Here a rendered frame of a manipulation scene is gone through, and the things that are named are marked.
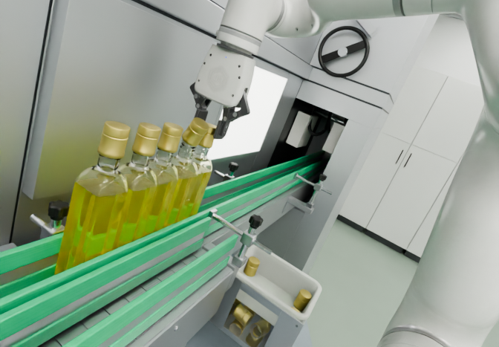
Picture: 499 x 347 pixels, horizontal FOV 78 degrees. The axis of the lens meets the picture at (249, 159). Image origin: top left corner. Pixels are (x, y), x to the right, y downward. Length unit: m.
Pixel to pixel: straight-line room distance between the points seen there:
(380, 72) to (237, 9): 0.96
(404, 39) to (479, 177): 1.07
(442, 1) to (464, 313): 0.37
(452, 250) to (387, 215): 3.90
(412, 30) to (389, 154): 2.85
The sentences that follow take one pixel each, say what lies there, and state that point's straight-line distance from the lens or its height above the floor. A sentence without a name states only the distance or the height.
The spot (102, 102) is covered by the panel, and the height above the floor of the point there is 1.32.
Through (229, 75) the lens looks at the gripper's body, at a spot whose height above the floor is 1.44.
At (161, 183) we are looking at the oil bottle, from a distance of 0.55.
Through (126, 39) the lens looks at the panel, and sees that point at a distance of 0.59.
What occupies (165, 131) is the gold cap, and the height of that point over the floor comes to 1.32.
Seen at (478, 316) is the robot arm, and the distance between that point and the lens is 0.48.
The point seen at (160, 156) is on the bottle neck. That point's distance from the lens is 0.56.
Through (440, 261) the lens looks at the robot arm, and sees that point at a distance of 0.45.
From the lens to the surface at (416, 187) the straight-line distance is 4.26.
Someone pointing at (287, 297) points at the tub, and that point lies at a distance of 0.93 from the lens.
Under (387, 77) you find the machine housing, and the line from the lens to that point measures 1.45.
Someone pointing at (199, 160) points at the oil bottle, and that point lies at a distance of 0.64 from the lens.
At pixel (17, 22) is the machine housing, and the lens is 0.54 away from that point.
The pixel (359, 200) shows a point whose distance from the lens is 4.32.
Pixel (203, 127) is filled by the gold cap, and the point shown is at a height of 1.34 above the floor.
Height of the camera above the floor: 1.47
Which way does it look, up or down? 16 degrees down
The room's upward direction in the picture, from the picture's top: 21 degrees clockwise
